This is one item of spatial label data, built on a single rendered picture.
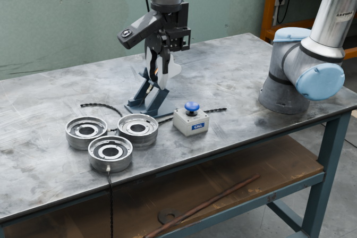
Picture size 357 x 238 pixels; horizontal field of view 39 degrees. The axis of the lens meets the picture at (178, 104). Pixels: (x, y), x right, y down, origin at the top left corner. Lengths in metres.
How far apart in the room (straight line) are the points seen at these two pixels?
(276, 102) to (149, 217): 0.49
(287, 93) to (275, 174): 0.31
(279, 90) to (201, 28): 1.95
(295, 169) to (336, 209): 0.80
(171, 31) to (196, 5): 2.13
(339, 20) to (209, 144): 0.44
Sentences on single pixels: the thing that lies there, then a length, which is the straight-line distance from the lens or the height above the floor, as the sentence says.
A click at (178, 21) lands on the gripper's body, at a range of 1.20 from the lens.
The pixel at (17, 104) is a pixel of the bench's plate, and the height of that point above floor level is 0.80.
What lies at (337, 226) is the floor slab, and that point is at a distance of 2.41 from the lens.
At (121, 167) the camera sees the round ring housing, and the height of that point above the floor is 0.82.
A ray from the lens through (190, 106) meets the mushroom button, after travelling 1.34.
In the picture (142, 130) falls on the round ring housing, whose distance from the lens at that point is 1.34.
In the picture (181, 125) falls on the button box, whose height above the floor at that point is 0.82.
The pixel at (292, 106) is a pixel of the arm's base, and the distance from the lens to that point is 1.51.
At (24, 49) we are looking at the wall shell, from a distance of 2.91.
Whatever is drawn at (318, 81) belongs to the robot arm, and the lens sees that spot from 1.33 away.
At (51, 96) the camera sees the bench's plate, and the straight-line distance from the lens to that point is 1.53.
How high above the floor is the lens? 1.55
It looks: 30 degrees down
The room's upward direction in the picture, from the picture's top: 4 degrees clockwise
